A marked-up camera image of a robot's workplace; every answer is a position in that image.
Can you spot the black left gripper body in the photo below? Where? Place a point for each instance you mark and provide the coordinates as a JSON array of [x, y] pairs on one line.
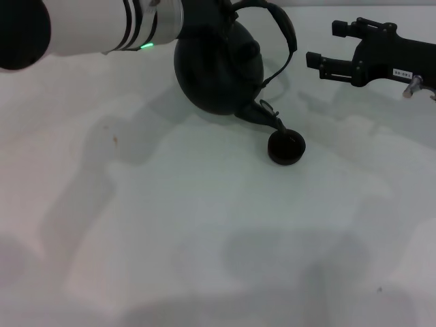
[[201, 17]]

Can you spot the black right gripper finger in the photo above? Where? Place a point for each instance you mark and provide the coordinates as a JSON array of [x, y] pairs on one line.
[[328, 65], [345, 28]]

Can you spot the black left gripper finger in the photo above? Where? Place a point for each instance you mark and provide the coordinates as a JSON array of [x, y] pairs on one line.
[[229, 17]]

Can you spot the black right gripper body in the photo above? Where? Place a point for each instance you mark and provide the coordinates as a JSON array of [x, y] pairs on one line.
[[385, 51]]

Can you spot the small dark teacup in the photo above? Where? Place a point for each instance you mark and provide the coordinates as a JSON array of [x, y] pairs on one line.
[[286, 148]]

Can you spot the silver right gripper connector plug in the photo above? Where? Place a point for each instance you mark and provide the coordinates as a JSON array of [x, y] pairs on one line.
[[412, 86]]

